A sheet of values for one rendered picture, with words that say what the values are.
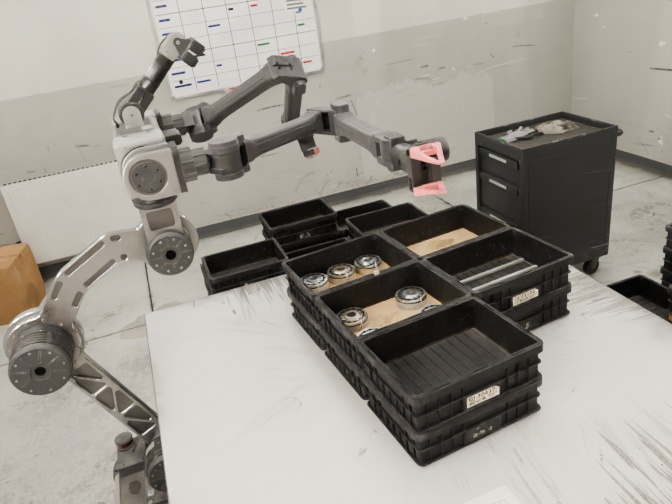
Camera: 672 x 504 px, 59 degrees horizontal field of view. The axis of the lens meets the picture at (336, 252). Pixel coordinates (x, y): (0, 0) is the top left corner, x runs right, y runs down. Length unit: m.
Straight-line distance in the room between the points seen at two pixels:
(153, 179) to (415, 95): 3.87
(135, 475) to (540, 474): 1.52
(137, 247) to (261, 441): 0.73
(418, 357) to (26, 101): 3.57
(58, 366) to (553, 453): 1.43
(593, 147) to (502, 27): 2.32
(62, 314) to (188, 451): 0.62
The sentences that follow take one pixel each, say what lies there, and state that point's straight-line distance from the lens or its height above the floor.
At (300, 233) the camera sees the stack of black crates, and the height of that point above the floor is 0.53.
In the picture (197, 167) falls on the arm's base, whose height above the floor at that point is 1.45.
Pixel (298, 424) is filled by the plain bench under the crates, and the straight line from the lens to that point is 1.78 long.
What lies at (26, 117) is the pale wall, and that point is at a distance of 4.70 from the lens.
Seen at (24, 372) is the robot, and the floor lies 0.90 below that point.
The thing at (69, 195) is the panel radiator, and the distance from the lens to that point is 4.69.
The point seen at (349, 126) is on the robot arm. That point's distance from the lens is 1.63.
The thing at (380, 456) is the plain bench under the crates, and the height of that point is 0.70.
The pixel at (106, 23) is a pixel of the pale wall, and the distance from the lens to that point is 4.60.
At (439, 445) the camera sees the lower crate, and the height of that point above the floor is 0.75.
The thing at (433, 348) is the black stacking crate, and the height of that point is 0.83.
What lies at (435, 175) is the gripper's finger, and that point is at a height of 1.43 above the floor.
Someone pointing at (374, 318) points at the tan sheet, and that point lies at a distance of 1.93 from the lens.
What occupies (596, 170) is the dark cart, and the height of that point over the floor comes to 0.68.
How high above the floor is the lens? 1.87
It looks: 26 degrees down
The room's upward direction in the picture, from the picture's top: 8 degrees counter-clockwise
